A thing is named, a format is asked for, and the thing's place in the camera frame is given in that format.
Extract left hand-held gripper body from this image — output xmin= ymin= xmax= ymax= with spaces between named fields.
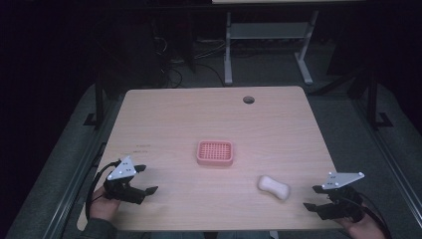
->
xmin=103 ymin=155 xmax=146 ymax=205

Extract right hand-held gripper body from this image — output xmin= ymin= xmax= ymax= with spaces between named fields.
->
xmin=319 ymin=170 xmax=366 ymax=223

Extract white soap bar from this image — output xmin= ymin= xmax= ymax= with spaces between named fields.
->
xmin=257 ymin=174 xmax=292 ymax=201

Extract pink soap dish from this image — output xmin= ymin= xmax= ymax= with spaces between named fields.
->
xmin=196 ymin=139 xmax=235 ymax=167

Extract person's left hand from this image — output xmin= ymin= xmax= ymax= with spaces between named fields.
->
xmin=89 ymin=185 xmax=121 ymax=221

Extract person's right hand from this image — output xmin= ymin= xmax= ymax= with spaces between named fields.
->
xmin=337 ymin=207 xmax=387 ymax=239

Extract black metal stand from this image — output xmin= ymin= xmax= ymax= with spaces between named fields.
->
xmin=83 ymin=59 xmax=107 ymax=130
xmin=351 ymin=66 xmax=394 ymax=130

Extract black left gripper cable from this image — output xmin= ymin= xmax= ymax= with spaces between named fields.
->
xmin=85 ymin=159 xmax=121 ymax=221

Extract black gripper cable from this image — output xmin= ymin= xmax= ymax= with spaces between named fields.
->
xmin=341 ymin=192 xmax=393 ymax=239
xmin=85 ymin=159 xmax=121 ymax=221

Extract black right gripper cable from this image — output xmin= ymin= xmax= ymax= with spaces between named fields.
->
xmin=341 ymin=192 xmax=393 ymax=239

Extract floor cables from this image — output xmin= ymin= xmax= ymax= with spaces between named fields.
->
xmin=150 ymin=16 xmax=230 ymax=90

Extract white metal desk frame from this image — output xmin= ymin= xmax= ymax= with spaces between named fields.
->
xmin=223 ymin=9 xmax=320 ymax=86

